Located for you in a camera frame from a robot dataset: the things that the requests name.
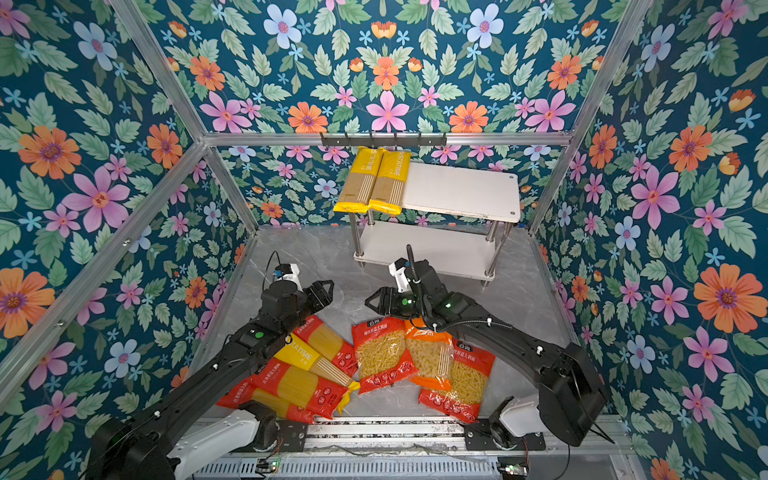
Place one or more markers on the yellow spaghetti package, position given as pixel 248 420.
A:
pixel 298 353
pixel 389 188
pixel 359 185

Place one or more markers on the red macaroni bag left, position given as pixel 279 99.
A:
pixel 382 354

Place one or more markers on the red macaroni bag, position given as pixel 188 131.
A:
pixel 470 373
pixel 382 354

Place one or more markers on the white two-tier shelf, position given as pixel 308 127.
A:
pixel 459 192

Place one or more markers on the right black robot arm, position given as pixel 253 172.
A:
pixel 571 394

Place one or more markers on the black wall hook rack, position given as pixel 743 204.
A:
pixel 394 140

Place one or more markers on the red spaghetti package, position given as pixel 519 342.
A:
pixel 247 391
pixel 301 388
pixel 331 345

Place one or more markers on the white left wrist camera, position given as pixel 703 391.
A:
pixel 288 272

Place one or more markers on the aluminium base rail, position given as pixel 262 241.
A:
pixel 421 447

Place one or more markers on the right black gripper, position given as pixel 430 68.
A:
pixel 390 301

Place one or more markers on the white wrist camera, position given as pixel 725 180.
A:
pixel 401 271
pixel 288 272

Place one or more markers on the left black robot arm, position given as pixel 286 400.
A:
pixel 141 447

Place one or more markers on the orange macaroni bag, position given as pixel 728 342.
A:
pixel 432 354

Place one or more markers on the red macaroni bag right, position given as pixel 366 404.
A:
pixel 470 373

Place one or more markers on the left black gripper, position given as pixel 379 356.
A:
pixel 320 293

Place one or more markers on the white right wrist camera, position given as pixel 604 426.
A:
pixel 401 271

